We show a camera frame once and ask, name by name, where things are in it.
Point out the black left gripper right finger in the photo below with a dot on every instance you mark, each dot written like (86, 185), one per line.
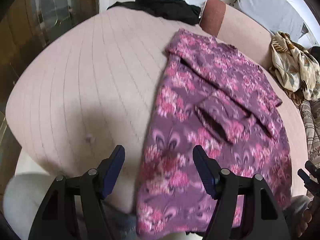
(245, 207)

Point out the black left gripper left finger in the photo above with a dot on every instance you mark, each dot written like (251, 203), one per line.
(56, 216)

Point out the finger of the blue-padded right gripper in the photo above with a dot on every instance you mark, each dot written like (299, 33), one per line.
(311, 182)

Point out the purple floral garment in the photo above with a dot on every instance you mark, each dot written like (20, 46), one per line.
(213, 96)

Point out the person's right hand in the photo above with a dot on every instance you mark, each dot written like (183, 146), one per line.
(308, 228)

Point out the person's right jeans leg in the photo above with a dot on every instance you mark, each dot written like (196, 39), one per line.
(294, 213)

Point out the person's jeans leg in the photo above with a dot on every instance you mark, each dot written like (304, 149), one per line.
(24, 194)
(294, 213)

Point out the person's left jeans leg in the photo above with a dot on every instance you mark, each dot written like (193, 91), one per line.
(24, 194)

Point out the striped beige cushion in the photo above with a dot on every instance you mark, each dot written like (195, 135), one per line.
(310, 113)

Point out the beige floral crumpled cloth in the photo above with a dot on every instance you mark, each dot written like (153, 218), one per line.
(295, 68)

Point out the small black cloth on armrest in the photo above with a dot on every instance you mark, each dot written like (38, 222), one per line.
(315, 52)

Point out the pink quilted sofa bed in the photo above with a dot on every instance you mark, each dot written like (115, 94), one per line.
(95, 86)

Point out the grey pillow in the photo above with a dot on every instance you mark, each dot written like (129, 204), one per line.
(276, 15)

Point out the black garment on bed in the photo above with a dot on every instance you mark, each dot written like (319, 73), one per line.
(176, 10)

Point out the wooden glass door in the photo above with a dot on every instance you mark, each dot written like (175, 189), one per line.
(29, 26)

